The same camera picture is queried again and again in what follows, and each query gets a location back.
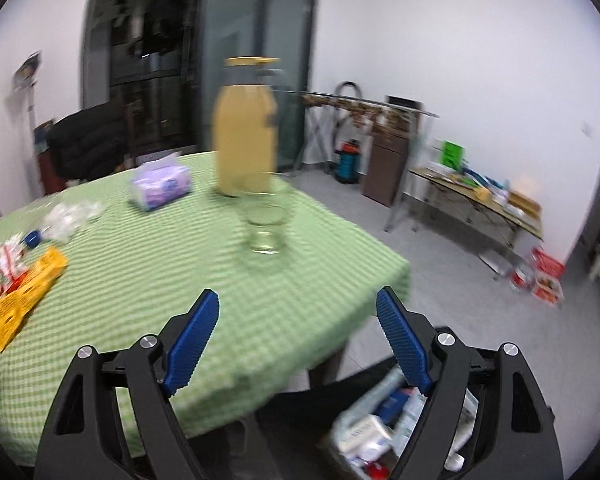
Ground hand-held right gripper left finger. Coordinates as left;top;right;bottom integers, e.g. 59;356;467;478
34;289;221;480

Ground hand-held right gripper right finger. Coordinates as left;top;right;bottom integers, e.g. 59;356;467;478
375;286;566;480

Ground dark blue carton box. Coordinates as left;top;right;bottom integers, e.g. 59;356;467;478
375;389;412;422

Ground green checkered tablecloth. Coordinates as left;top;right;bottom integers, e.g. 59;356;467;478
0;150;413;466

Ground white carton box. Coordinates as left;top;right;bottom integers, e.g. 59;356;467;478
332;412;397;462

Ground clear drinking glass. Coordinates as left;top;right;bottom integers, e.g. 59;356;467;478
237;191;292;257

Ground red printed box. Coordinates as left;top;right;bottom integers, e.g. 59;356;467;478
531;247;566;281
510;267;564;307

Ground folding side table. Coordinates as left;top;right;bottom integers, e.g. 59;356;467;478
386;164;544;282

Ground purple tissue pack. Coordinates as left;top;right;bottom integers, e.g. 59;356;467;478
130;155;194;211

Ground clear plastic container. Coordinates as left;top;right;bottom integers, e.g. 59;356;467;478
44;199;104;244

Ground brown cabinet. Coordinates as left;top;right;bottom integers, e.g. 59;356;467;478
362;129;412;207

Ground yellow printed packet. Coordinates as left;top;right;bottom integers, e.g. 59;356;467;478
0;246;69;352

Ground clutter of small boxes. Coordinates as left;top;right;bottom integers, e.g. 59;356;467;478
430;160;542;221

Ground blue vacuum cleaner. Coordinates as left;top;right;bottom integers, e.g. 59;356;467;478
334;139;364;184

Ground green box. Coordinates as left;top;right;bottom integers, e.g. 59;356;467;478
440;141;467;169

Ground red printed packet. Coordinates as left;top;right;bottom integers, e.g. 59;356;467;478
0;237;32;294

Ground yellow juice pitcher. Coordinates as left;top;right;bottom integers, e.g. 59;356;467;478
214;56;283;197

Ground black padded jacket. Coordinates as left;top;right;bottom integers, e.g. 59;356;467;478
46;100;132;182

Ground row of dried brown pieces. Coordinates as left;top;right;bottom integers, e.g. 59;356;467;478
330;99;413;123

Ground red hanging cloth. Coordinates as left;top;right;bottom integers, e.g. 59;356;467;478
34;122;62;197

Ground glass sliding door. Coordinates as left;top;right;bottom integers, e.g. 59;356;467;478
82;0;321;176

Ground hanging dark clothes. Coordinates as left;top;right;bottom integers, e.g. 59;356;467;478
100;0;187;57

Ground black hose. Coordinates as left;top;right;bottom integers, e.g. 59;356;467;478
334;80;365;103

